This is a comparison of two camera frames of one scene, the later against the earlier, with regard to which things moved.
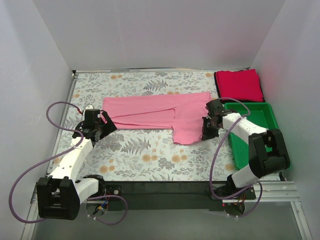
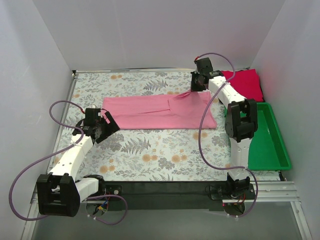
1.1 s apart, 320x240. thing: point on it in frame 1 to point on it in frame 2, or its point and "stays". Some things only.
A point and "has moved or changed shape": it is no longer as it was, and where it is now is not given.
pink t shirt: (184, 113) has moved or changed shape
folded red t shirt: (241, 85) stays
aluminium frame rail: (276, 192) stays
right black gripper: (208, 125) to (196, 81)
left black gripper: (101, 124) stays
